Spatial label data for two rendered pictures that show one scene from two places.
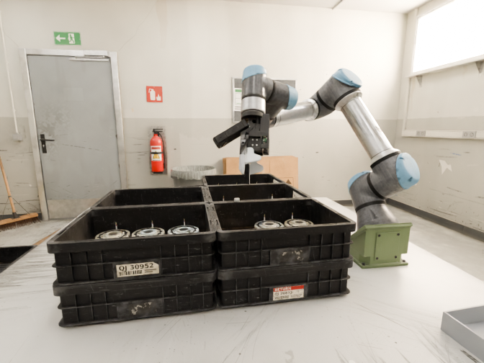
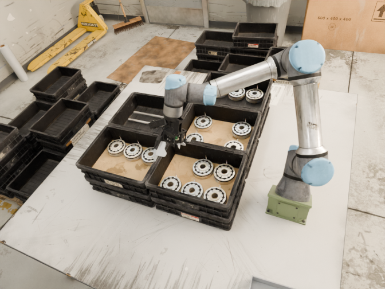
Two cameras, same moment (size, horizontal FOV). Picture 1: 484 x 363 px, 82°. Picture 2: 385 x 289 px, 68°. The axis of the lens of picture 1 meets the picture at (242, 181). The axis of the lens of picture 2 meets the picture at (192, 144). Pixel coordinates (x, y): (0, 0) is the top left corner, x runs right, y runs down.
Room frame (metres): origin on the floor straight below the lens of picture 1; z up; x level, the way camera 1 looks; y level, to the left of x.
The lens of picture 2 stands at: (0.25, -0.63, 1.97)
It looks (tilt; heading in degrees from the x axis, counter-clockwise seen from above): 47 degrees down; 40
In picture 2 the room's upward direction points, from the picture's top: 11 degrees counter-clockwise
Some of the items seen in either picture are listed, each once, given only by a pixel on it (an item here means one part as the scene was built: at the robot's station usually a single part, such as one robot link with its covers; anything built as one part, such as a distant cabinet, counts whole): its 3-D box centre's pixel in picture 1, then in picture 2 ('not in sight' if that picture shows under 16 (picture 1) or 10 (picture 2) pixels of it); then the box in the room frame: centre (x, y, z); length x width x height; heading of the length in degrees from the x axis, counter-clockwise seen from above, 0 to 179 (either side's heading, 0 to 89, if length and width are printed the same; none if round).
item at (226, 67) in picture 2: not in sight; (243, 79); (2.33, 0.36, 0.31); 0.40 x 0.30 x 0.34; 99
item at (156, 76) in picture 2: not in sight; (152, 75); (1.61, 0.80, 0.71); 0.22 x 0.19 x 0.01; 99
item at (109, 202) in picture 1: (156, 210); (152, 120); (1.08, 0.34, 0.87); 0.40 x 0.30 x 0.11; 100
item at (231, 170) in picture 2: (299, 223); (224, 172); (0.95, -0.20, 0.86); 0.10 x 0.10 x 0.01
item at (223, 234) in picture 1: (274, 215); (196, 170); (0.86, -0.11, 0.92); 0.40 x 0.30 x 0.02; 100
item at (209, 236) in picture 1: (144, 222); (123, 152); (0.79, 0.29, 0.92); 0.40 x 0.30 x 0.02; 100
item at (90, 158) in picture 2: (145, 239); (126, 159); (0.79, 0.29, 0.87); 0.40 x 0.30 x 0.11; 100
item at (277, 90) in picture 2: not in sight; (258, 91); (1.76, -0.03, 0.70); 0.33 x 0.23 x 0.01; 99
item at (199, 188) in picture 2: not in sight; (192, 190); (0.79, -0.12, 0.86); 0.10 x 0.10 x 0.01
